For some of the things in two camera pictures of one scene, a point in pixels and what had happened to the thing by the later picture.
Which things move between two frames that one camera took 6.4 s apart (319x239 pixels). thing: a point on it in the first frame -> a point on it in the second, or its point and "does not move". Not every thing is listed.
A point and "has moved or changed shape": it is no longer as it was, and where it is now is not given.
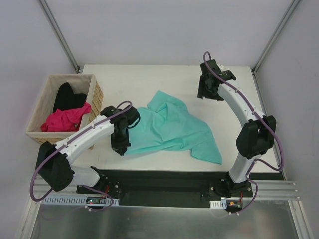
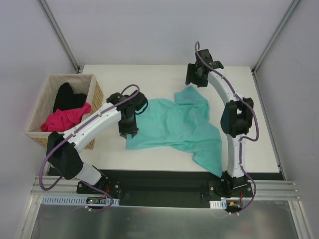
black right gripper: x=205 y=90 -> x=193 y=77
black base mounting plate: x=160 y=188 does not move
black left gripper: x=120 y=143 -> x=128 y=130
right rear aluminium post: x=274 y=39 does not move
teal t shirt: x=167 y=123 has moved or changed shape
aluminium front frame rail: x=263 y=190 does not move
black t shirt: x=66 y=98 does not move
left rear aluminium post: x=56 y=27 does not move
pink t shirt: x=68 y=120 does not move
